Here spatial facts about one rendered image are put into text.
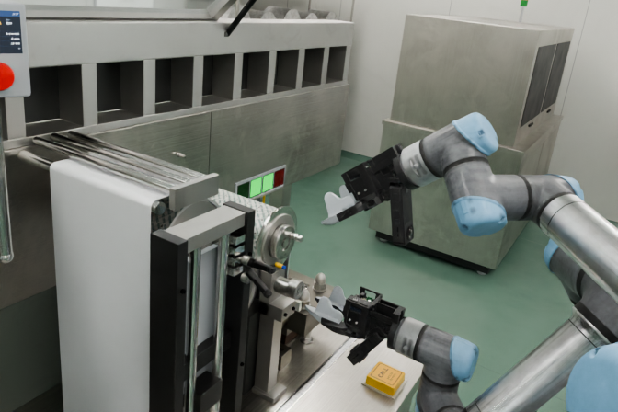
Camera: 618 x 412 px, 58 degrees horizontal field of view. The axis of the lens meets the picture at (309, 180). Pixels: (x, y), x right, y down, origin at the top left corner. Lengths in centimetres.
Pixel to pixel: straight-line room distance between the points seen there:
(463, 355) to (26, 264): 84
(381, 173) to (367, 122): 506
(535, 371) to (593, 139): 452
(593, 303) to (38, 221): 100
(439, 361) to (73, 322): 68
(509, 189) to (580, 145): 460
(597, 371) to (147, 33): 100
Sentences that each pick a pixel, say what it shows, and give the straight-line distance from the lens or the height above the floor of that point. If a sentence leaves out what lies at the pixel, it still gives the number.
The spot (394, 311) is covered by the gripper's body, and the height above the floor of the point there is 116.
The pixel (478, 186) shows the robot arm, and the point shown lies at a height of 149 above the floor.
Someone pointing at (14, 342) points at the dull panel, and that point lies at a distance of 125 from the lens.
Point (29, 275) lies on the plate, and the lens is 119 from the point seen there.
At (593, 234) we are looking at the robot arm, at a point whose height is 147.
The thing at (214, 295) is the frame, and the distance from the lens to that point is 87.
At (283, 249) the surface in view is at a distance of 117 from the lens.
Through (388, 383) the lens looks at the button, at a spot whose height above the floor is 92.
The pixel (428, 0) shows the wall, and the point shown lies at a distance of 574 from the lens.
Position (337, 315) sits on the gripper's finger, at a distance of 120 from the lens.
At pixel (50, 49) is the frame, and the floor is 161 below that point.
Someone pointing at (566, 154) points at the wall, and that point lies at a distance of 554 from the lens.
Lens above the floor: 176
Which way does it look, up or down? 19 degrees down
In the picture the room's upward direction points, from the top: 6 degrees clockwise
